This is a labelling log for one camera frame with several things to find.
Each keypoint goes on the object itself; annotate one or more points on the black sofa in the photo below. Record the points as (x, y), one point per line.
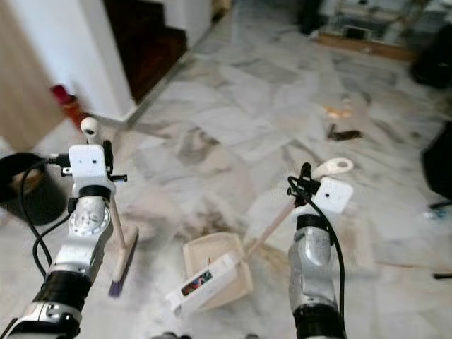
(432, 67)

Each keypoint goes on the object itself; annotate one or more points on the red bottle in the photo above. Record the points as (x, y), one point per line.
(69, 104)

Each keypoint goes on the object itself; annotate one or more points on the black low seat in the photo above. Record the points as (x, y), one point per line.
(439, 162)

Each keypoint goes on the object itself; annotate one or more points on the dark wooden staircase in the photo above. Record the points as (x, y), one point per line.
(148, 46)

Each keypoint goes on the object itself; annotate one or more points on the round black waste bin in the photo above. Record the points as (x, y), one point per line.
(42, 205)

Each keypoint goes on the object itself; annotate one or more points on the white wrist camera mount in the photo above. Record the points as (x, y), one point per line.
(335, 195)
(88, 166)

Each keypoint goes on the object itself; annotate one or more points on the orange scrap pile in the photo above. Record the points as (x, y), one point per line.
(337, 111)

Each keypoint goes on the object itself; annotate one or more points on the white shelf unit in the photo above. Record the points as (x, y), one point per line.
(378, 20)

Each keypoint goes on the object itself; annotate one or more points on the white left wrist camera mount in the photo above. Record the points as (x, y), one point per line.
(88, 166)

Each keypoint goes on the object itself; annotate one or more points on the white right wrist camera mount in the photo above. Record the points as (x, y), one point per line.
(335, 195)

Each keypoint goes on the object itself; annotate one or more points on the light wooden door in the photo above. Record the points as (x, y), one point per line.
(25, 85)

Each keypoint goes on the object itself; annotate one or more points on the dark brown floor scrap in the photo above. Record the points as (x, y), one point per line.
(345, 133)

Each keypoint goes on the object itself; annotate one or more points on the white printed carton box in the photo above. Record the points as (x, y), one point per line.
(205, 282)

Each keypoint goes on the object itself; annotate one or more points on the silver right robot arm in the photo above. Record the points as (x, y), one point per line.
(314, 268)

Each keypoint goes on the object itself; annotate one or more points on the tall black bin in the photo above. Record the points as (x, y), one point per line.
(309, 18)

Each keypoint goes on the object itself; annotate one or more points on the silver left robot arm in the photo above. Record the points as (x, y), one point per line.
(78, 261)

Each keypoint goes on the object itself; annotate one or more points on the wooden floor platform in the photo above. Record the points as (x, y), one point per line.
(367, 46)

